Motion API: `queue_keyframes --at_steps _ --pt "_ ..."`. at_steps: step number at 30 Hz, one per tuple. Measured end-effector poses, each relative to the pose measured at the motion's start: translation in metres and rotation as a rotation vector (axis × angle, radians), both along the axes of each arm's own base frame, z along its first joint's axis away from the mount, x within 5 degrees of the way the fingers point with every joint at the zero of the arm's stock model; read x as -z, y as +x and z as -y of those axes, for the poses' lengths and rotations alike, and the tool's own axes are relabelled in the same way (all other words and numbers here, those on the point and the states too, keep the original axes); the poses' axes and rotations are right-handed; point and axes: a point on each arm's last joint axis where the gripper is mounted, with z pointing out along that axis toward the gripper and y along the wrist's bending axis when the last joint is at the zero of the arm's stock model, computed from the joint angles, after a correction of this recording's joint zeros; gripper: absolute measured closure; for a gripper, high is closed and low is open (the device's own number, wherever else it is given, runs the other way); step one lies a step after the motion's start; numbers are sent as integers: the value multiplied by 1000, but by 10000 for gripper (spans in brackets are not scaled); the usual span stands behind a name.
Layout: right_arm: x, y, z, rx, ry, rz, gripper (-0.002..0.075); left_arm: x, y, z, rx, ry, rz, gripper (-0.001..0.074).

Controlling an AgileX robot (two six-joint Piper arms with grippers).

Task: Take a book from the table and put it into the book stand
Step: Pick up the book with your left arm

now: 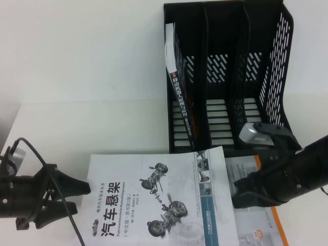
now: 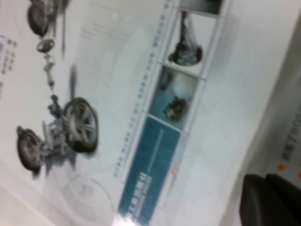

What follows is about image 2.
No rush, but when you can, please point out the white car suspension book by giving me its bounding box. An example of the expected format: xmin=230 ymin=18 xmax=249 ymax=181
xmin=0 ymin=0 xmax=301 ymax=226

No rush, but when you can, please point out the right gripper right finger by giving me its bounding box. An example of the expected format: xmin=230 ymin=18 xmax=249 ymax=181
xmin=267 ymin=173 xmax=301 ymax=226

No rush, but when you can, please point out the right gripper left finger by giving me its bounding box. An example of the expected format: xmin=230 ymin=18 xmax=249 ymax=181
xmin=239 ymin=173 xmax=290 ymax=226

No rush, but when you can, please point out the white orange ROS2 book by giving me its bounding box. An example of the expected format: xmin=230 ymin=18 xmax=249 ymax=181
xmin=235 ymin=21 xmax=301 ymax=226

